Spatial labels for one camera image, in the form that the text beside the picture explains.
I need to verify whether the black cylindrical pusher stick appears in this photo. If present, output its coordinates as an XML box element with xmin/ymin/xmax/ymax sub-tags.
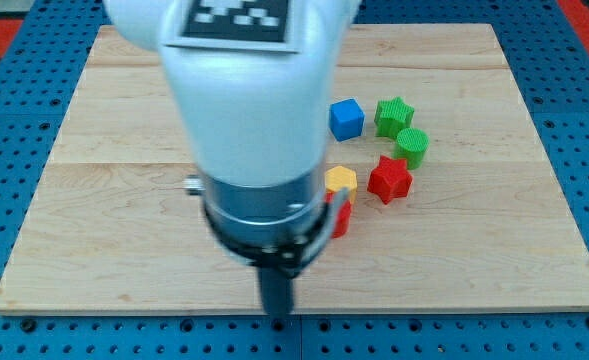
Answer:
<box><xmin>257</xmin><ymin>268</ymin><xmax>294</xmax><ymax>317</ymax></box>

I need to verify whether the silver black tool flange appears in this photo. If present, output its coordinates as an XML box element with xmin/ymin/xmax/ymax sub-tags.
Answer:
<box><xmin>184</xmin><ymin>160</ymin><xmax>335</xmax><ymax>278</ymax></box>

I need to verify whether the red circle block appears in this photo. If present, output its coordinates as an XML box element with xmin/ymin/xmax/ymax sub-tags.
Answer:
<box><xmin>325</xmin><ymin>191</ymin><xmax>352</xmax><ymax>239</ymax></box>

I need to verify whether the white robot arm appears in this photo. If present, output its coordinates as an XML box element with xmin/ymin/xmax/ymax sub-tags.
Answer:
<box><xmin>104</xmin><ymin>0</ymin><xmax>359</xmax><ymax>316</ymax></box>

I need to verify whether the yellow hexagon block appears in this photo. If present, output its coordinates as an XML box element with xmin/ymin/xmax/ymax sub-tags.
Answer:
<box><xmin>325</xmin><ymin>166</ymin><xmax>358</xmax><ymax>204</ymax></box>

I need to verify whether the red star block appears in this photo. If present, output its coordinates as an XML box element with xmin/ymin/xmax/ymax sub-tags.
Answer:
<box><xmin>367</xmin><ymin>155</ymin><xmax>413</xmax><ymax>204</ymax></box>

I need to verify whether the blue cube block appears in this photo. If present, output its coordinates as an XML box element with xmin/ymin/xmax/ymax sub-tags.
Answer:
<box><xmin>329</xmin><ymin>98</ymin><xmax>365</xmax><ymax>142</ymax></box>

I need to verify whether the green cylinder block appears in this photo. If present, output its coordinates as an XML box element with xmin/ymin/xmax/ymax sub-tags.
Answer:
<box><xmin>393</xmin><ymin>128</ymin><xmax>429</xmax><ymax>170</ymax></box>

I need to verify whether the green star block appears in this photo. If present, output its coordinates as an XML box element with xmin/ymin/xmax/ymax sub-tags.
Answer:
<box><xmin>374</xmin><ymin>97</ymin><xmax>415</xmax><ymax>139</ymax></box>

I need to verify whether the light wooden board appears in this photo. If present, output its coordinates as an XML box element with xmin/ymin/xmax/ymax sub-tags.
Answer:
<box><xmin>0</xmin><ymin>24</ymin><xmax>589</xmax><ymax>316</ymax></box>

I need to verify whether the black white fiducial marker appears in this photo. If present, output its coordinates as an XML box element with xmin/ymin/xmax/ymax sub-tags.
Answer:
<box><xmin>162</xmin><ymin>0</ymin><xmax>305</xmax><ymax>53</ymax></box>

